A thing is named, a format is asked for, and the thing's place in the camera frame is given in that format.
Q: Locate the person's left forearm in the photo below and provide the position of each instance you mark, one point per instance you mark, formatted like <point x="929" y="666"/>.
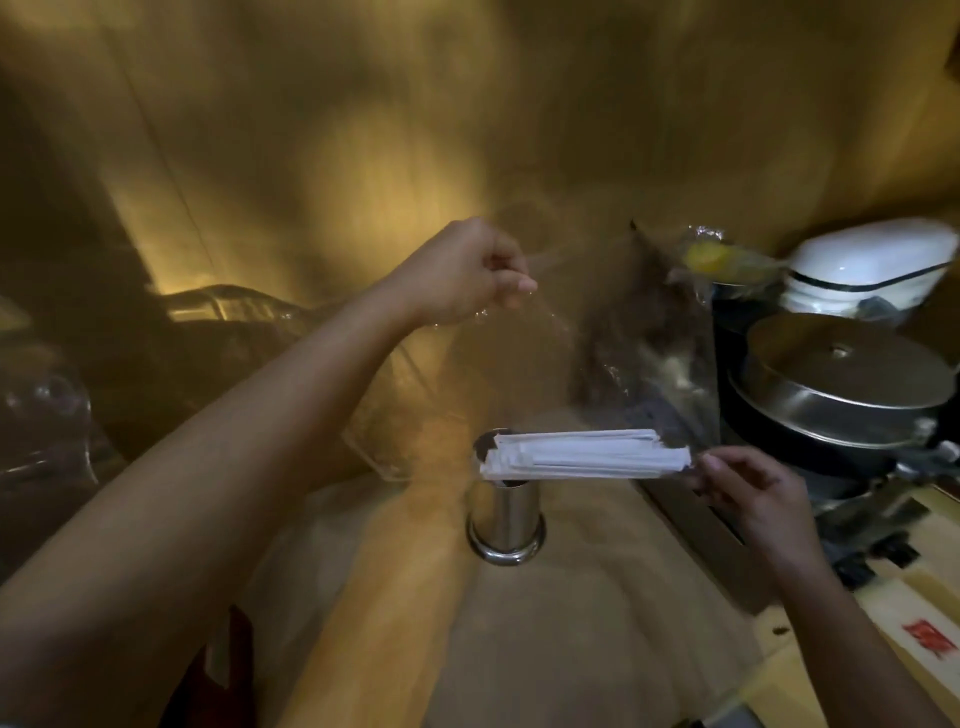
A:
<point x="187" y="487"/>

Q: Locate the white bowl with black rim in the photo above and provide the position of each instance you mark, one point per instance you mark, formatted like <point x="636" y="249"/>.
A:
<point x="862" y="262"/>

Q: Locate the clear acrylic container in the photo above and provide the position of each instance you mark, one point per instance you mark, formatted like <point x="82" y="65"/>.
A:
<point x="397" y="420"/>

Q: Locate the clear plastic bag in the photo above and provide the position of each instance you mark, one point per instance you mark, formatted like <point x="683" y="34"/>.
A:
<point x="600" y="352"/>

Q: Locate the person's right fingers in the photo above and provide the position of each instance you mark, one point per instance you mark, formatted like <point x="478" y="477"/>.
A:
<point x="720" y="476"/>

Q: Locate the clear glass jar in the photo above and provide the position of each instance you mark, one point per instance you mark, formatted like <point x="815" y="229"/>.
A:
<point x="45" y="420"/>

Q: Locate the black cooker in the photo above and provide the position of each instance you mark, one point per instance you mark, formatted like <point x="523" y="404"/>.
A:
<point x="757" y="442"/>

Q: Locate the person's right hand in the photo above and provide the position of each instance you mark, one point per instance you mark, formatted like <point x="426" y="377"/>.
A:
<point x="765" y="506"/>

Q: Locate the person's left hand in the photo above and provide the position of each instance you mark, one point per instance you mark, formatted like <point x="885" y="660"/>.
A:
<point x="450" y="274"/>

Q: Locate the plastic bag with yellow item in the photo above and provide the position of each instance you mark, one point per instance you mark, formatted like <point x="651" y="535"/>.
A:
<point x="720" y="261"/>

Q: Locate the person's left thumb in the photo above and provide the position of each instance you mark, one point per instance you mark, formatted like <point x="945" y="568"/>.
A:
<point x="517" y="285"/>

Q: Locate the steel cylindrical holder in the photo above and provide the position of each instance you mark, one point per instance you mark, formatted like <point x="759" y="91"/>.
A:
<point x="506" y="517"/>

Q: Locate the person's right forearm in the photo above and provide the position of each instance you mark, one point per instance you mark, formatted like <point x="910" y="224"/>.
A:
<point x="847" y="652"/>

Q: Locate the bundle of white paper-wrapped toothpicks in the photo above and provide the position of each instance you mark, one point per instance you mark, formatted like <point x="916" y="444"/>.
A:
<point x="585" y="455"/>

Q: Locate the steel pot with lid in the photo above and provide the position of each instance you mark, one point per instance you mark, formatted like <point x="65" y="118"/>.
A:
<point x="840" y="382"/>

